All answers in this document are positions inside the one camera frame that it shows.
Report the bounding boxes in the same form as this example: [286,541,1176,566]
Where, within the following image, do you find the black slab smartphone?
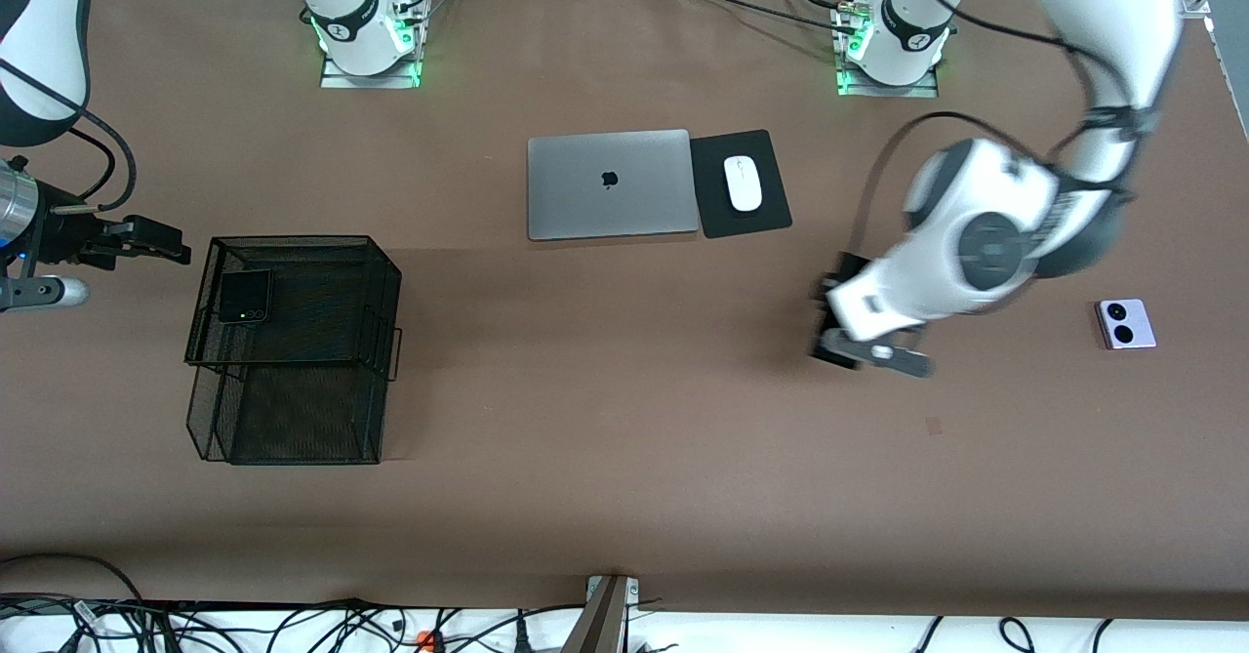
[808,336,865,373]

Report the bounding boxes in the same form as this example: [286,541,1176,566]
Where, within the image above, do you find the black flip phone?
[216,268,275,326]

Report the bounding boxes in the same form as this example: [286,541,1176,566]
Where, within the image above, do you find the lavender flip phone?
[1097,299,1158,350]

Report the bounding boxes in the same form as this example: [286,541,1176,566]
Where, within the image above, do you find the black mouse pad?
[689,129,793,240]

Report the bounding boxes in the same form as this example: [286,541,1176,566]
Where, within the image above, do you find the white computer mouse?
[723,155,763,214]

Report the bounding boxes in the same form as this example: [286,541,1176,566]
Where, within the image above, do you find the silver closed laptop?
[527,129,702,242]

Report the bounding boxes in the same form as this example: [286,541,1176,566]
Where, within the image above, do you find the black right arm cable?
[0,58,138,215]

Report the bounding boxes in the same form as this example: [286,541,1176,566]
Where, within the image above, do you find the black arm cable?
[0,58,138,215]
[854,0,1162,264]

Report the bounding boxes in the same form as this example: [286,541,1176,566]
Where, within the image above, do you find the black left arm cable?
[854,0,1162,264]

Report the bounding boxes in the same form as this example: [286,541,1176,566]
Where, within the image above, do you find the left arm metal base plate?
[837,65,940,100]

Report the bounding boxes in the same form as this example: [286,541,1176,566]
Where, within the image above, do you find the black wire mesh basket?
[183,235,403,466]

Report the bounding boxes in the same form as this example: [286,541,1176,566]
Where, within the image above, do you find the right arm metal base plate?
[320,48,423,90]

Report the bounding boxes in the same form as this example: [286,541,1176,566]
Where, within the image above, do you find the black cable on table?
[666,0,860,37]

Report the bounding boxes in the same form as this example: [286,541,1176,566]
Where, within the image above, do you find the grey metal camera post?
[561,575,640,653]

